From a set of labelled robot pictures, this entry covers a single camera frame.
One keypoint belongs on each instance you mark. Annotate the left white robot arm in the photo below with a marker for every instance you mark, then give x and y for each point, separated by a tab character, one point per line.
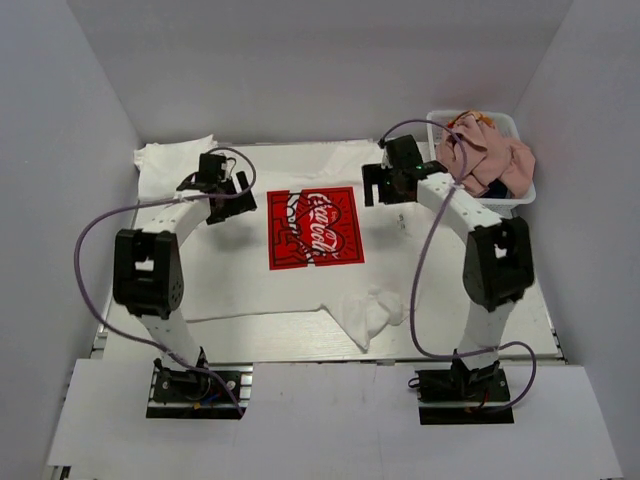
148	275

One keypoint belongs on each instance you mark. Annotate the white red-print t-shirt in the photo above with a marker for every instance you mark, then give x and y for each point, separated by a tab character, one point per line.
312	244

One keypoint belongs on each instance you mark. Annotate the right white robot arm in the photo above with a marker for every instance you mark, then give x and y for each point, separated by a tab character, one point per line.
497	267

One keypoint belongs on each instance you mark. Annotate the white plastic basket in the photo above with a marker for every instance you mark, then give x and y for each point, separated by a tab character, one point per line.
439	120

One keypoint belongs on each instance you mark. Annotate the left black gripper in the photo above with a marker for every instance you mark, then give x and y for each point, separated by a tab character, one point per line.
240	204

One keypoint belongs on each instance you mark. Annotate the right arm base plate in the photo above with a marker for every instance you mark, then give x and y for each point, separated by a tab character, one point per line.
442	403

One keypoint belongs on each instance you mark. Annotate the pink t-shirt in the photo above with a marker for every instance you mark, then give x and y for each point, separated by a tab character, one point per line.
473	149

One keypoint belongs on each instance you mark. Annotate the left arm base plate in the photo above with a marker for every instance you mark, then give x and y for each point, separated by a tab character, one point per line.
182	395

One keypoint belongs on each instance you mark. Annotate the folded white t-shirt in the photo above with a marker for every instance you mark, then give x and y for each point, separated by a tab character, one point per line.
162	167

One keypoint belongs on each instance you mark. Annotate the blue t-shirt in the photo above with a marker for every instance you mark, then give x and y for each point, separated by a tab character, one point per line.
497	190

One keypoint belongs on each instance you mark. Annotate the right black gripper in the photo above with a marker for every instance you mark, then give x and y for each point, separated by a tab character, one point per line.
374	175

